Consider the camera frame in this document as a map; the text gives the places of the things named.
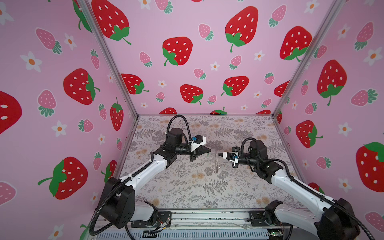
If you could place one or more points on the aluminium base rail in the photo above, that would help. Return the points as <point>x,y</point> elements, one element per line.
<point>204,224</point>

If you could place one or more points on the large perforated metal keyring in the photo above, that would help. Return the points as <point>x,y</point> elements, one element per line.
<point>217,164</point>

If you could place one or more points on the aluminium corner post left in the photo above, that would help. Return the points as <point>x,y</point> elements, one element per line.
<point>90,17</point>

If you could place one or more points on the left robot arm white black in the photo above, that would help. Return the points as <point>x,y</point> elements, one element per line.
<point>118,207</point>

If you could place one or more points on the aluminium corner post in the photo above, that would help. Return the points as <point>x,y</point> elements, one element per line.
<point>325,25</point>
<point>90,17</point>

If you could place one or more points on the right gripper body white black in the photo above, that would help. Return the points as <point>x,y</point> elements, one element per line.
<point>234,165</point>

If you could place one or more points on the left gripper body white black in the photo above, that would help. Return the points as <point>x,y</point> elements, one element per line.
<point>192,156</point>

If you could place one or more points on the aluminium corner post right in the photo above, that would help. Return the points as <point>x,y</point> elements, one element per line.
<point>325,25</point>

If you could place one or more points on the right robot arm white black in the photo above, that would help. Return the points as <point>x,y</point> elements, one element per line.
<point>325,217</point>

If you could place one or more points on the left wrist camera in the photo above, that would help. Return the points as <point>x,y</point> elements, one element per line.
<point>194,139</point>

